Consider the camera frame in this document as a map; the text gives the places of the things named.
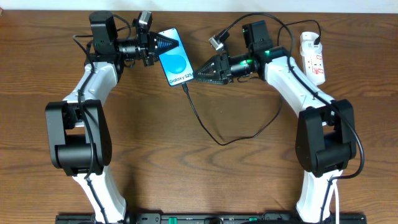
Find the blue Galaxy smartphone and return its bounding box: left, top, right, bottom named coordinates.
left=159, top=28, right=194, bottom=86

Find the white power strip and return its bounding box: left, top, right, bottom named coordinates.
left=300, top=32, right=325, bottom=86

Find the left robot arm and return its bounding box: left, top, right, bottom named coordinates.
left=45, top=11, right=179, bottom=223

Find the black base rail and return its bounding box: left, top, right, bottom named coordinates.
left=54, top=212, right=368, bottom=224

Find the black USB charging cable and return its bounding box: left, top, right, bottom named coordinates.
left=181, top=19, right=322, bottom=146

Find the white charger plug adapter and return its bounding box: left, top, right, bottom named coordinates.
left=300, top=40, right=322, bottom=57

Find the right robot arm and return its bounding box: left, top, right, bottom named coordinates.
left=194, top=21, right=363, bottom=223

